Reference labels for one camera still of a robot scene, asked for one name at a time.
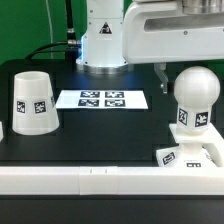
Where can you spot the white lamp bulb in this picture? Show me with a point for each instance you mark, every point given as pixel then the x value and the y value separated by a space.
pixel 196 89

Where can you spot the white front fence bar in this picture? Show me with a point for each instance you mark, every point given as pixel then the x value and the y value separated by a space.
pixel 110 181

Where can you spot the white lamp shade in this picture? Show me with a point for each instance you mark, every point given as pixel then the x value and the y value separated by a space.
pixel 34 110

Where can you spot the white marker sheet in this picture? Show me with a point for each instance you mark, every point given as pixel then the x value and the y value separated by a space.
pixel 101 99

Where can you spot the white lamp base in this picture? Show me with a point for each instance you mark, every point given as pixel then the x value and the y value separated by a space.
pixel 190 151

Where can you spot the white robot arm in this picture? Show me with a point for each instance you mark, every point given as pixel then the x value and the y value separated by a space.
pixel 101 45

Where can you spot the white fence bar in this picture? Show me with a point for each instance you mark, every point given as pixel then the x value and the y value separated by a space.
pixel 110 181
pixel 1 132
pixel 215 145

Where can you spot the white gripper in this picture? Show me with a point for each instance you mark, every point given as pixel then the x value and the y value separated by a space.
pixel 162 31

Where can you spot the white right fence bar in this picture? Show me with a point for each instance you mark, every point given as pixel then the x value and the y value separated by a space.
pixel 215 145

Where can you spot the white left fence bar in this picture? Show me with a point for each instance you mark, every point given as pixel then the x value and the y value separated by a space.
pixel 1 132

